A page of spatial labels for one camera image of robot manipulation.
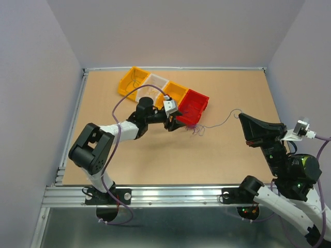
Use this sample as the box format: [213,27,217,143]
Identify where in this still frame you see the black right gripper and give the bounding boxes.
[237,112,287,176]

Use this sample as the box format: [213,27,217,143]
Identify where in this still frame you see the yellow wire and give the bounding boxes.
[144,85,162,98]

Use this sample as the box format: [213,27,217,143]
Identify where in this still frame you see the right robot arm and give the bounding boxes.
[238,113,330,247]

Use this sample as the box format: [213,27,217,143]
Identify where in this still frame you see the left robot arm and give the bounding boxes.
[68,95,184,204]

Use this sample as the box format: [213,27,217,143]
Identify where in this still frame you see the red bin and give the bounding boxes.
[177,89,209,127]

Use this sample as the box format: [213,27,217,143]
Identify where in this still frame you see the near yellow bin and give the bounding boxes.
[155,81,188,109]

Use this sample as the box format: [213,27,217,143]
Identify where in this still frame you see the yellow bin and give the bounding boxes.
[155,81,188,109]
[117,67,150,96]

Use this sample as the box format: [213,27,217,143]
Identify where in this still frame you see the white bin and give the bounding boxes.
[135,73,169,104]

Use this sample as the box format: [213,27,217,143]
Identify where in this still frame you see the far yellow bin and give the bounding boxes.
[117,67,150,96]

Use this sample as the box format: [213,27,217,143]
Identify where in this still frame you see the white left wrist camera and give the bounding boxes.
[163,95,178,117]

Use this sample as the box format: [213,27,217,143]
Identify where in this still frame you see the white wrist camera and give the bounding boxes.
[280,117,316,142]
[163,95,178,117]

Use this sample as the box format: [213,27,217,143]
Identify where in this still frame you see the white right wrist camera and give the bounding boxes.
[280,117,316,142]

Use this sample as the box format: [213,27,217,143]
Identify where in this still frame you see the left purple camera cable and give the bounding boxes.
[97,84,172,226]

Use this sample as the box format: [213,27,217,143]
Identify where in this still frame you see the purple camera cable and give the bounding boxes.
[97,84,172,226]
[268,134,331,247]

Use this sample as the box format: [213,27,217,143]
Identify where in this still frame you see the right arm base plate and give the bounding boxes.
[219,186,269,222]

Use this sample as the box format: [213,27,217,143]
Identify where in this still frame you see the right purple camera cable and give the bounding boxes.
[268,134,331,247]

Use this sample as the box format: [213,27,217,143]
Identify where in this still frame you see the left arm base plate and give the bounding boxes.
[81,186,132,225]

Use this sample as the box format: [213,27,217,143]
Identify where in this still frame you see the aluminium table frame rail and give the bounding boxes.
[42,68,281,245]

